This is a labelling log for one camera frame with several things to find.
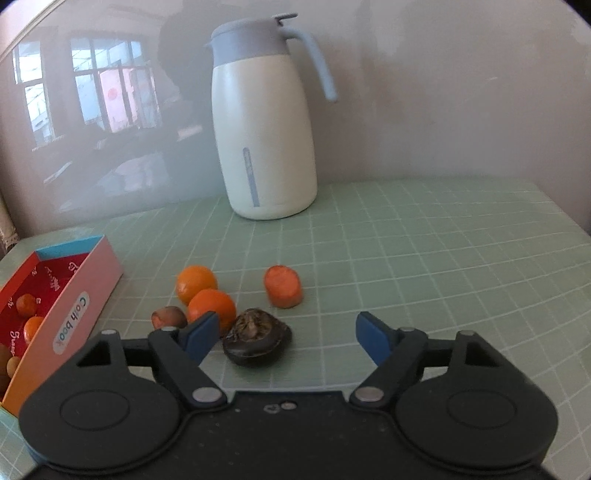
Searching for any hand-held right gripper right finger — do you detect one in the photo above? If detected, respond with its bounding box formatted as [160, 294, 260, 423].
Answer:
[350, 311, 509, 407]

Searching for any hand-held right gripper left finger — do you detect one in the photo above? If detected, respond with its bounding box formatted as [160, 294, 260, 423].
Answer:
[69, 311, 228, 409]

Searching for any medium tangerine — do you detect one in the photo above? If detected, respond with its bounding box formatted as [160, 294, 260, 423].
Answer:
[187, 289, 236, 337]

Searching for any small brown chestnut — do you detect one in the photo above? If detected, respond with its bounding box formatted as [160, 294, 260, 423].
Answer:
[151, 306, 188, 329]

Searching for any small tangerine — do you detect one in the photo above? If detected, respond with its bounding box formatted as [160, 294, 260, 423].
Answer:
[177, 265, 219, 306]

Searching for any dark water chestnut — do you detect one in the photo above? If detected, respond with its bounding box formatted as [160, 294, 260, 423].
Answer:
[222, 309, 293, 367]

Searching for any carrot piece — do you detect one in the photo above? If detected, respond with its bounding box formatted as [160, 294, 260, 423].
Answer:
[263, 265, 303, 308]
[23, 316, 45, 346]

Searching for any colourful cardboard box red lining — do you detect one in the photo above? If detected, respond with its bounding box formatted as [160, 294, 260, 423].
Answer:
[0, 235, 124, 416]

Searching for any white thermos jug grey lid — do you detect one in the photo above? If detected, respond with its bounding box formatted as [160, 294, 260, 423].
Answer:
[204, 14, 339, 221]

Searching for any beige lace curtain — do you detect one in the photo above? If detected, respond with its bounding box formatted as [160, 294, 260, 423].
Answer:
[0, 189, 19, 252]

